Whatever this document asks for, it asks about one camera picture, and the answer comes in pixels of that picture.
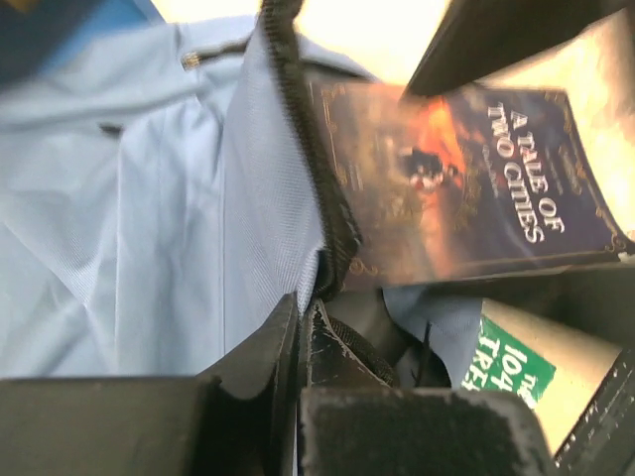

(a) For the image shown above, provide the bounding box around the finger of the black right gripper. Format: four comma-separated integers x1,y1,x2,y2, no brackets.
405,0,634,96
555,349,635,476

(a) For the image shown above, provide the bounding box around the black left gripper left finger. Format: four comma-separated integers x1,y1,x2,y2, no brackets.
1,295,300,475

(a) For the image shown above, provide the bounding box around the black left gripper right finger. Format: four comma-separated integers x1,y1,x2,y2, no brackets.
298,300,556,475

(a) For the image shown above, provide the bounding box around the green storey treehouse book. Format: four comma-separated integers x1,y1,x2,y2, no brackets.
461,300,620,453

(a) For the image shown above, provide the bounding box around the Tale of Two Cities book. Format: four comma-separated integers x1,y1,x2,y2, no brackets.
310,81,634,291

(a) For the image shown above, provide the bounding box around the blue student backpack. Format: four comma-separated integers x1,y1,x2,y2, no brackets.
0,0,482,393

